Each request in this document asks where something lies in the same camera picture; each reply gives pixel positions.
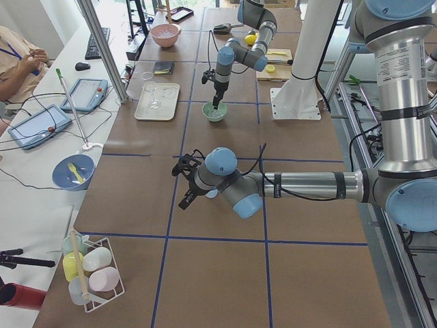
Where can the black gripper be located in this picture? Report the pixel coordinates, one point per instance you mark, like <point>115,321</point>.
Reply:
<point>194,188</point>
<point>219,87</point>

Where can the clear ice cubes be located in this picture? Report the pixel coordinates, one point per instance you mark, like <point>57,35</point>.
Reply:
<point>215,114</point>

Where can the green ceramic bowl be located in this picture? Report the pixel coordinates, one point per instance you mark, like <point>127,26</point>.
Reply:
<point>208,106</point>

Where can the light blue plastic cup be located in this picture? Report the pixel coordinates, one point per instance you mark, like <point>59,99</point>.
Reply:
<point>212,193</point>

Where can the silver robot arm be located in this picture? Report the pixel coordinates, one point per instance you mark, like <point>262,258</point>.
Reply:
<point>404,184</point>
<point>255,15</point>

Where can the shiny metal ice scoop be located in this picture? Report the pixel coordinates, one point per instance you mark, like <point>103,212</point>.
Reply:
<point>225,28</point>

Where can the pink bowl of ice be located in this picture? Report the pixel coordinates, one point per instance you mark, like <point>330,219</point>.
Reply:
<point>166,35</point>

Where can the blue bowl with fork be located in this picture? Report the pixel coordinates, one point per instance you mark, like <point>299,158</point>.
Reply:
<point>74,173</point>

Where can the dark grey folded cloth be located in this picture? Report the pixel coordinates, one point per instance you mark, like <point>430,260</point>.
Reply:
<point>163,67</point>

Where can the beige bear serving tray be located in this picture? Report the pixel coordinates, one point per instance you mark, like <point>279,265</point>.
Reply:
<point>167,93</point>

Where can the wooden cutting board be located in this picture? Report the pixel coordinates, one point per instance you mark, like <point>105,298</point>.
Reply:
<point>283,72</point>

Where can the half lemon slice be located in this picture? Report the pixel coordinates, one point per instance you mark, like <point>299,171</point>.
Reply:
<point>270,69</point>

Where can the clear wine glass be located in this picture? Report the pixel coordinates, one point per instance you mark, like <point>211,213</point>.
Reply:
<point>150,88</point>

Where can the yellow lemon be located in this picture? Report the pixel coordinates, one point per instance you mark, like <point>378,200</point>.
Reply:
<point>250,39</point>

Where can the clear petri dish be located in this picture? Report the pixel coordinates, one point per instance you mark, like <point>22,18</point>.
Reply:
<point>147,76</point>

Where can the yellow plastic knife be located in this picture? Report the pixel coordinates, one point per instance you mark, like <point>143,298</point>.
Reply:
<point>276,53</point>

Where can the white cup in rack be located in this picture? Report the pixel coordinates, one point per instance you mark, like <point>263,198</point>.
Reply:
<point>98,258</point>

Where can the pink cup in rack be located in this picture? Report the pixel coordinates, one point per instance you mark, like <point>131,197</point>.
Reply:
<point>105,279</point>

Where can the yellow cup in rack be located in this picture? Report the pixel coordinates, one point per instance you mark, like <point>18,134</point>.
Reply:
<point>69,266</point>

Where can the black computer mouse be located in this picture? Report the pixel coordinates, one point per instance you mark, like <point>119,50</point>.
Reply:
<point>81,66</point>

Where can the clear cup in rack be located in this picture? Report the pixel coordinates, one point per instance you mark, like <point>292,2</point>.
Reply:
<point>76,292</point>

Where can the metal rod with green tip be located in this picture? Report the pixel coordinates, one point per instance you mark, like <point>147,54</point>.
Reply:
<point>86,145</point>

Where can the blue teach pendant tablet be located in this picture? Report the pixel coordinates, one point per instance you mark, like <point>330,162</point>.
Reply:
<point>38,128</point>

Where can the black tripod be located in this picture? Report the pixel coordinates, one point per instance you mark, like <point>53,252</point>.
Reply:
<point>11,259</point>

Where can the seated person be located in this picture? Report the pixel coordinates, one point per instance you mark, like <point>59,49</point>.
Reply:
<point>23,65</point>

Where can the red cylinder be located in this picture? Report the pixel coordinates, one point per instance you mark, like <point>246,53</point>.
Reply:
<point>20,296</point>

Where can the metal handled knife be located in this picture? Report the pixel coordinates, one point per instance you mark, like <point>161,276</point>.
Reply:
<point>281,62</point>

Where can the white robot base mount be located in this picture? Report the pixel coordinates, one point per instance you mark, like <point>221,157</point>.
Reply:
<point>298,98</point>

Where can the white wire cup rack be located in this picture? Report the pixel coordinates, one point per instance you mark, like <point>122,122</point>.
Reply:
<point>82,245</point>

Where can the aluminium frame post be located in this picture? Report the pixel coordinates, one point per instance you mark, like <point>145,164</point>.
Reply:
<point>91,18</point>

